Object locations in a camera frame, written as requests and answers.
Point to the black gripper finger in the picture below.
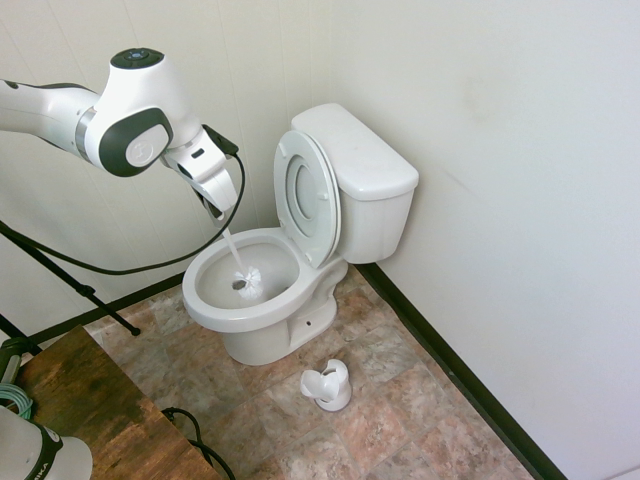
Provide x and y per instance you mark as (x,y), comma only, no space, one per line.
(218,214)
(204,200)

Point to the white toilet tank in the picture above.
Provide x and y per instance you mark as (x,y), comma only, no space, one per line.
(375,225)

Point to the grey green tube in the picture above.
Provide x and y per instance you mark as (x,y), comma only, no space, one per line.
(10,365)

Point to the white toilet tank lid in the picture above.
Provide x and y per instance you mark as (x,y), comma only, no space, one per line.
(360,150)

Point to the black wall baseboard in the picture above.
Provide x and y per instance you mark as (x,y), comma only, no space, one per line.
(450,360)
(155,287)

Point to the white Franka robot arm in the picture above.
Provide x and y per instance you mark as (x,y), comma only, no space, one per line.
(145,90)

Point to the white toilet brush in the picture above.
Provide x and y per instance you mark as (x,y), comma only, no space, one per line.
(248,285)

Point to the white toilet bowl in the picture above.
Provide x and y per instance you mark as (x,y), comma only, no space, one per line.
(260,340)

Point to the black camera tripod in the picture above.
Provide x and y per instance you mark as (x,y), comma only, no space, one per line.
(82,291)

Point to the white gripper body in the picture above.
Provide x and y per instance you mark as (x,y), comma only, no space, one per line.
(210,172)

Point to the white toilet seat cover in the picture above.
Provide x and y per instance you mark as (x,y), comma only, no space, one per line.
(309,192)

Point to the white toilet brush holder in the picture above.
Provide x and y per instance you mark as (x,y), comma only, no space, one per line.
(335,400)

